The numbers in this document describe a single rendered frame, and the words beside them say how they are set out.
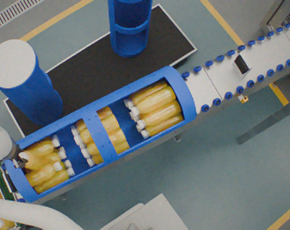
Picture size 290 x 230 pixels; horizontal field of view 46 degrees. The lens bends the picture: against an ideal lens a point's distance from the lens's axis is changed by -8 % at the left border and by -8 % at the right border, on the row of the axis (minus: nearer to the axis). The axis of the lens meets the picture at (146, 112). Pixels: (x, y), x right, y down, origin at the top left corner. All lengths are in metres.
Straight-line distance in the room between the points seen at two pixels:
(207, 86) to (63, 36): 1.54
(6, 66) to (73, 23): 1.33
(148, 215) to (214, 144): 1.32
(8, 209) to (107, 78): 1.90
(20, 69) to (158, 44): 1.32
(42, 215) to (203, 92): 1.24
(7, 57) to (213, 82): 1.11
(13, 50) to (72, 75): 0.93
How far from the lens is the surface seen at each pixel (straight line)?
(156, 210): 1.65
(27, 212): 0.97
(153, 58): 2.81
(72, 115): 1.60
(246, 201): 2.87
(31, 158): 1.50
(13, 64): 1.92
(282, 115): 2.08
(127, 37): 2.86
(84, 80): 2.75
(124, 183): 2.73
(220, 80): 1.97
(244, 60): 1.89
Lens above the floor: 2.72
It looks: 75 degrees down
